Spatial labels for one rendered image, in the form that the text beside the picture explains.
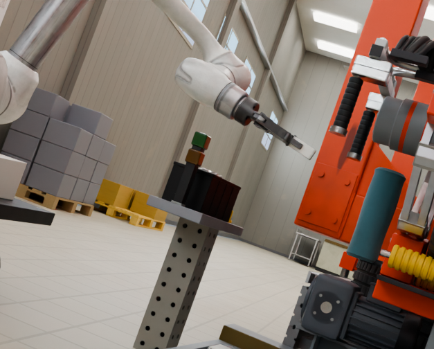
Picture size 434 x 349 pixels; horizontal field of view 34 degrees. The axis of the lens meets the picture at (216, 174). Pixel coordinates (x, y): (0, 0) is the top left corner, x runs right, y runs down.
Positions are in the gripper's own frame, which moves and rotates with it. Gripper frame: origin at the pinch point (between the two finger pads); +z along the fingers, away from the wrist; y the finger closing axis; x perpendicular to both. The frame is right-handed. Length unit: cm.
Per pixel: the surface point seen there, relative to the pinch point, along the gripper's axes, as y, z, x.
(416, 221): -9.5, 34.9, 0.5
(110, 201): 670, -289, 134
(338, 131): -13.5, 7.5, -7.0
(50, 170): 421, -261, 110
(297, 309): 59, 19, 41
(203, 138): 2.0, -24.7, 12.5
